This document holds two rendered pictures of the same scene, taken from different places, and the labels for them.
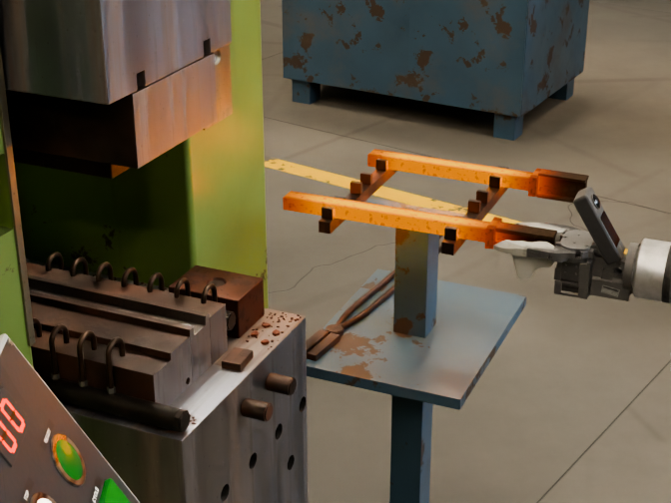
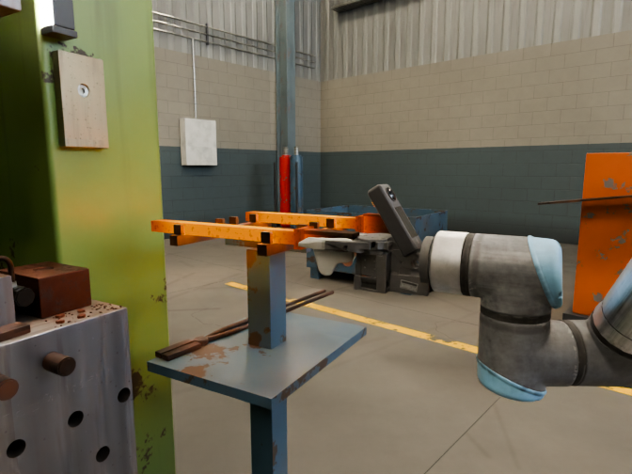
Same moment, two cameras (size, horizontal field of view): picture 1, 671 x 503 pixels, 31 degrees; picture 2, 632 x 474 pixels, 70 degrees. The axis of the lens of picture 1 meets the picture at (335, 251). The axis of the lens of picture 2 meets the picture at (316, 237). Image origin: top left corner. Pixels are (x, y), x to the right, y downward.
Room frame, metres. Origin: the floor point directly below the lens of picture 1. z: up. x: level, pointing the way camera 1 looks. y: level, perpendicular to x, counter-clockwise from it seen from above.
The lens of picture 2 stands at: (0.98, -0.35, 1.15)
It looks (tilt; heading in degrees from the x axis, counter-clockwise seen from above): 9 degrees down; 6
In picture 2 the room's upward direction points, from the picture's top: straight up
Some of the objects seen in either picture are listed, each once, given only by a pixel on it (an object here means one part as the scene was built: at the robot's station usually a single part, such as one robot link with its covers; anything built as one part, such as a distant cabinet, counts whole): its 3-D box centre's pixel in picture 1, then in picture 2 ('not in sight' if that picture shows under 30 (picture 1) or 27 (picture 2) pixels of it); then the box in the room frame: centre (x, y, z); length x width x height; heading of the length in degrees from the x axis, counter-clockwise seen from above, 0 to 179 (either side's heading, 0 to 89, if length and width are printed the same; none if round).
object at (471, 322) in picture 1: (414, 332); (267, 346); (1.92, -0.14, 0.76); 0.40 x 0.30 x 0.02; 157
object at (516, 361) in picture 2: not in sight; (519, 349); (1.61, -0.57, 0.89); 0.12 x 0.09 x 0.12; 95
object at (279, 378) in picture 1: (281, 383); (58, 364); (1.55, 0.08, 0.87); 0.04 x 0.03 x 0.03; 66
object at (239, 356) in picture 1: (237, 358); (7, 331); (1.54, 0.14, 0.92); 0.04 x 0.03 x 0.01; 160
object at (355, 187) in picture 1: (418, 192); (265, 225); (1.92, -0.14, 1.03); 0.23 x 0.06 x 0.02; 67
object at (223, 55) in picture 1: (211, 68); (82, 102); (1.82, 0.19, 1.27); 0.09 x 0.02 x 0.17; 156
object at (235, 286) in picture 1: (217, 300); (45, 287); (1.67, 0.18, 0.95); 0.12 x 0.09 x 0.07; 66
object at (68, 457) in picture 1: (68, 460); not in sight; (1.04, 0.27, 1.09); 0.05 x 0.03 x 0.04; 156
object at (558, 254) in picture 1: (555, 251); (354, 244); (1.68, -0.33, 1.03); 0.09 x 0.05 x 0.02; 85
